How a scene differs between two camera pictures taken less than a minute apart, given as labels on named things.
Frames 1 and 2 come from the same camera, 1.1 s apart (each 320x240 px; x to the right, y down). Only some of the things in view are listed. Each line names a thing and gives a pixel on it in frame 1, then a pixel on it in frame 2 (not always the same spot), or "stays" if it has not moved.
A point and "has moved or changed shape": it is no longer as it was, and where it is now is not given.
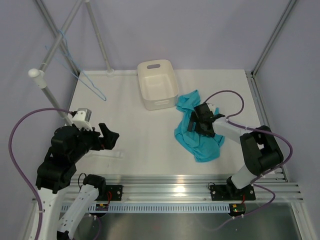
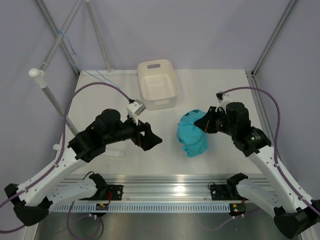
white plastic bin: (158, 84) stays
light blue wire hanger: (78, 75) -> (74, 53)
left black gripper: (109, 139) -> (148, 139)
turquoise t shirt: (204, 148) has moved or changed shape
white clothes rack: (40, 74) stays
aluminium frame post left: (49, 18) stays
